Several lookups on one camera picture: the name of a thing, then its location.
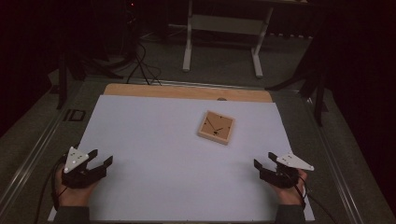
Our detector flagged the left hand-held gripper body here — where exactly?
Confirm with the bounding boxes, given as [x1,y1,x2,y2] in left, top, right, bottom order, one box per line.
[61,146,106,189]

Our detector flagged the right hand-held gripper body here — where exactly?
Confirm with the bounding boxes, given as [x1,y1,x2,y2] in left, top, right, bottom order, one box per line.
[261,151,315,189]

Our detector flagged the small square wooden board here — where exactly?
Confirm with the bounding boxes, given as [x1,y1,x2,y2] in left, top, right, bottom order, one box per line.
[197,110,235,146]

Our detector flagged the person's left hand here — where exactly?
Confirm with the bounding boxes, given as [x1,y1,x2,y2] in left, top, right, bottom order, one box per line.
[55,169,101,208]

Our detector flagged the person's right hand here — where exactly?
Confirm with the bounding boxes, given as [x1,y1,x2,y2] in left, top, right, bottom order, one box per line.
[268,169,308,206]

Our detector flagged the white table mat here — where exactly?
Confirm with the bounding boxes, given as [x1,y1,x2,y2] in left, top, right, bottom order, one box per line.
[47,94,316,223]

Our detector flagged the black metal stand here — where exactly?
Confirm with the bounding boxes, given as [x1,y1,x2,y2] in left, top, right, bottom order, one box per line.
[56,50,124,110]

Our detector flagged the black tripod stand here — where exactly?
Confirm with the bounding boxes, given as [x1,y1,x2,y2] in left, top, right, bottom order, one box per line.
[265,27,331,127]

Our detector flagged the dark equipment rack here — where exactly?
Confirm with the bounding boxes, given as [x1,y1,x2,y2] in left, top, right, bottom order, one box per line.
[120,0,141,63]

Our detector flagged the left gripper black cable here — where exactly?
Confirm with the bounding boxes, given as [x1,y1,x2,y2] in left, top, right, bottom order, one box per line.
[33,155,68,224]

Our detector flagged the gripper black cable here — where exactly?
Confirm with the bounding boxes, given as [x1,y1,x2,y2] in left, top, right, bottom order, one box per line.
[292,174,339,224]
[33,155,68,224]

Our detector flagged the aluminium rail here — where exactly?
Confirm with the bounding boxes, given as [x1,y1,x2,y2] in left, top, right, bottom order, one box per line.
[0,104,78,216]
[302,96,365,224]
[82,76,302,93]

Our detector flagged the black rectangular bracket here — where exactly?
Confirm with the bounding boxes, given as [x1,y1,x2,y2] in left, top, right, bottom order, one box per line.
[64,108,87,122]

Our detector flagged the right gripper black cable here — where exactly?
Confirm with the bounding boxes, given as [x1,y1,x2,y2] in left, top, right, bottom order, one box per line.
[292,174,339,224]

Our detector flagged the black floor cables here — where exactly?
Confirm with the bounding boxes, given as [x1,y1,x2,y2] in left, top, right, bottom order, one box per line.
[125,40,163,87]

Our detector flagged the white metal desk frame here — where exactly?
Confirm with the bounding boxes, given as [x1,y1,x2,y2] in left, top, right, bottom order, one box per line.
[182,0,275,78]

